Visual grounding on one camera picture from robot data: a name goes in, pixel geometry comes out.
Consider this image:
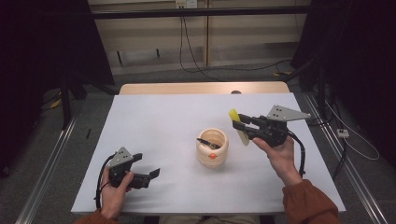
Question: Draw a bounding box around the white table cover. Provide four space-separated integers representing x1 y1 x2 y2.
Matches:
70 92 347 216

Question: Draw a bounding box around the black floor cable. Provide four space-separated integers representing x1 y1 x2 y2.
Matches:
331 138 348 181

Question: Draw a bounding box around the wooden table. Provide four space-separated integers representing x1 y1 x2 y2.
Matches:
119 81 290 95

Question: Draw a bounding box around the cream ribbed pen holder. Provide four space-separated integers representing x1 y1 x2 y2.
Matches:
195 127 230 170

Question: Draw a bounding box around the black wall cable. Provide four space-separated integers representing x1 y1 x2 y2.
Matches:
182 17 223 83
178 15 292 75

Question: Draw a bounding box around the person's left hand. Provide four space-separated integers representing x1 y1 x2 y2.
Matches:
100 167 135 221

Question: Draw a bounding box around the yellow highlighter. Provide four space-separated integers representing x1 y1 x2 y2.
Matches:
228 107 250 147

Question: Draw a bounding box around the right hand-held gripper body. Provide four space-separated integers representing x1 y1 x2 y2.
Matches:
247 105 312 148

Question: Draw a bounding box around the blue pen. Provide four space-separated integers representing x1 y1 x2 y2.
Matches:
196 137 222 150

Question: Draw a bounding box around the hand-held gripper black cable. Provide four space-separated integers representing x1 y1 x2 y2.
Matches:
287 130 307 179
94 153 115 210

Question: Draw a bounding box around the black metal stand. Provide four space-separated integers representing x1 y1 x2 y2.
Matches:
284 55 331 122
59 73 120 131

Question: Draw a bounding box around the black horizontal bar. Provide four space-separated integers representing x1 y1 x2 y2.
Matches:
90 5 312 21

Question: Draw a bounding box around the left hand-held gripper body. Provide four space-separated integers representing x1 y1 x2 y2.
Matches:
106 147 138 189

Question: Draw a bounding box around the aluminium floor rail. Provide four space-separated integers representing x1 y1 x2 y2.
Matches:
14 116 78 224
303 92 389 224

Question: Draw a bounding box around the right hand-held gripper black cable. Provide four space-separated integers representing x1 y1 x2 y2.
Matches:
287 130 307 179

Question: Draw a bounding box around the white wall socket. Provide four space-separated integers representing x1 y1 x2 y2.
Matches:
175 0 199 9

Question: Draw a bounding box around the person's right hand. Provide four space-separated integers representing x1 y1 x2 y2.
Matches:
251 135 304 187

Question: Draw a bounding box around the white floor cable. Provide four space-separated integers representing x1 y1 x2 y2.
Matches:
323 101 381 161

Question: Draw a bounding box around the black curtain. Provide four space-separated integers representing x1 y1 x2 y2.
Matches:
290 0 396 160
0 0 115 178

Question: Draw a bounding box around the left hand-held gripper black cable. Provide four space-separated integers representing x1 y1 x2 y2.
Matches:
94 153 115 210

